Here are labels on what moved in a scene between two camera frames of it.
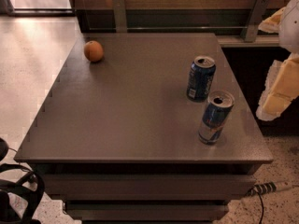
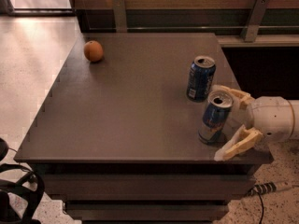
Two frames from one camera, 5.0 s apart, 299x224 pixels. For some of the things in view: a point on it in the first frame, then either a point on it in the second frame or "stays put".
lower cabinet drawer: [149, 210] stays put
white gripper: [290, 27] -> [272, 117]
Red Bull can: [218, 105] stays put
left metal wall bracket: [121, 17] stays put
